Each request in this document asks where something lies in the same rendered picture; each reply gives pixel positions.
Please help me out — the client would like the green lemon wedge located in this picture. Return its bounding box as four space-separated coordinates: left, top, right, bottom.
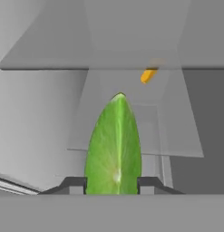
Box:
84 92 143 196

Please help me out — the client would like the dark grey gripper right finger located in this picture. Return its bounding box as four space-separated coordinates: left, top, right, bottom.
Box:
136 176 185 196

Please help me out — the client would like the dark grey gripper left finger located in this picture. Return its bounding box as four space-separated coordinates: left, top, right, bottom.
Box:
38 176 88 196

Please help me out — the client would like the orange carrot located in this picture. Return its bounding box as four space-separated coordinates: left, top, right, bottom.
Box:
140 68 159 85

